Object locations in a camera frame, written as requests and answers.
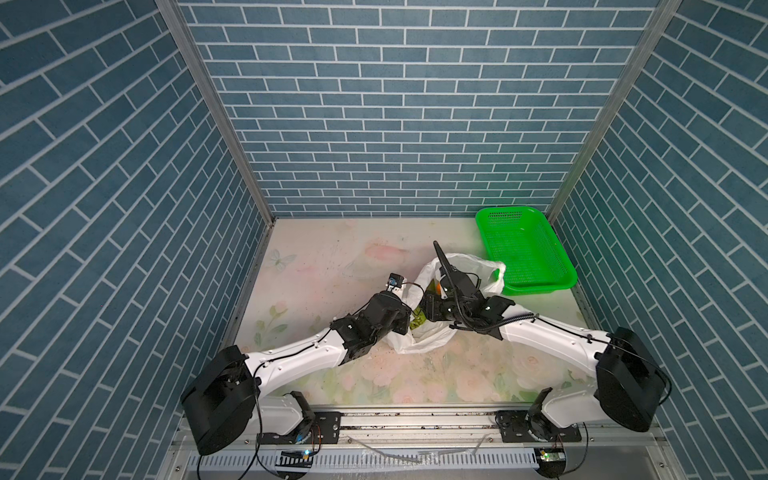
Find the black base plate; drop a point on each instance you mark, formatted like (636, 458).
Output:
(320, 427)
(518, 426)

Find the aluminium front rail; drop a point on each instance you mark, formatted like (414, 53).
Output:
(607, 451)

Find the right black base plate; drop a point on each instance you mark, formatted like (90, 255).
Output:
(518, 426)

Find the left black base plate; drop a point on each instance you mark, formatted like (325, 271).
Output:
(320, 427)

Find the green fruit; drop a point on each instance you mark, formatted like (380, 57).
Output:
(417, 321)

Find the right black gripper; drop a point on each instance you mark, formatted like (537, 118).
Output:
(431, 307)

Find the green plastic basket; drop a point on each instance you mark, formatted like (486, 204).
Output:
(523, 240)

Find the white slotted cable duct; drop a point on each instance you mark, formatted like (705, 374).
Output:
(364, 460)

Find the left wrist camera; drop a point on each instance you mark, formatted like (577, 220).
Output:
(395, 282)

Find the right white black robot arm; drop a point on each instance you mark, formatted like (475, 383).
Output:
(627, 385)

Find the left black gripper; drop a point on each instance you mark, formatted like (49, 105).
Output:
(404, 315)

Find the white plastic bag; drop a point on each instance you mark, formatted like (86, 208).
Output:
(433, 335)

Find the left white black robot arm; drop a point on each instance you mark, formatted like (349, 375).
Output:
(233, 389)

